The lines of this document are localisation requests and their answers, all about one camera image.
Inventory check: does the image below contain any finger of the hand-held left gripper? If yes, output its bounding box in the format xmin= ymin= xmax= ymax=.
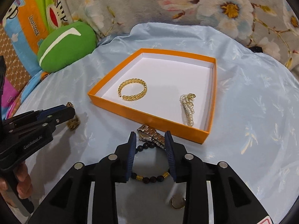
xmin=9 ymin=108 xmax=76 ymax=137
xmin=5 ymin=105 xmax=71 ymax=128

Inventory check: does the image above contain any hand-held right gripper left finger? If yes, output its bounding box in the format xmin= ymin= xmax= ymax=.
xmin=28 ymin=131 xmax=137 ymax=224

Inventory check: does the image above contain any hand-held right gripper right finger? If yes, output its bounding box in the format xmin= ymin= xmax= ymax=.
xmin=164 ymin=131 xmax=271 ymax=224

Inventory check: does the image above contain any gold band bracelet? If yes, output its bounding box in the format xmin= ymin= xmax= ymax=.
xmin=66 ymin=102 xmax=81 ymax=130

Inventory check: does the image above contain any black bead bracelet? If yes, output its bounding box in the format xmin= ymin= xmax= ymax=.
xmin=131 ymin=143 xmax=172 ymax=184

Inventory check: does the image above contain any orange shallow box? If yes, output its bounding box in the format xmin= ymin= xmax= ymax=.
xmin=87 ymin=48 xmax=218 ymax=144

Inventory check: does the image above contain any person's left hand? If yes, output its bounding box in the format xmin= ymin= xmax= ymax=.
xmin=0 ymin=162 xmax=32 ymax=203

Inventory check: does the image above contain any silver metal wristwatch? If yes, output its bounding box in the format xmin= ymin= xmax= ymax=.
xmin=137 ymin=124 xmax=165 ymax=149

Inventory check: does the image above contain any brown patterned cloth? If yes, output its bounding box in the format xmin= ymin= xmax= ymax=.
xmin=0 ymin=21 xmax=32 ymax=84

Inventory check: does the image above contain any green pillow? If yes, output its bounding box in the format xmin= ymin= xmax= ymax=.
xmin=37 ymin=21 xmax=97 ymax=73

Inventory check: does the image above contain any gold woven bangle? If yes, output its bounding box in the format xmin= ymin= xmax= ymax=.
xmin=118 ymin=79 xmax=147 ymax=101

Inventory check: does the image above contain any light blue cloth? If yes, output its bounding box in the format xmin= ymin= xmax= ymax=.
xmin=9 ymin=23 xmax=299 ymax=224

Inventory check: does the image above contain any colourful printed blanket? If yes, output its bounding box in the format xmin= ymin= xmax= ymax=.
xmin=0 ymin=0 xmax=78 ymax=117

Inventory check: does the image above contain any grey floral blanket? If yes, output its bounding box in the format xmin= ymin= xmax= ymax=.
xmin=62 ymin=0 xmax=299 ymax=71

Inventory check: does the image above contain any small gold ring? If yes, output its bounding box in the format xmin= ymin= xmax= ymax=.
xmin=169 ymin=193 xmax=186 ymax=209

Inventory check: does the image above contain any pearl bracelet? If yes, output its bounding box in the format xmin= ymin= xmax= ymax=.
xmin=179 ymin=93 xmax=197 ymax=126

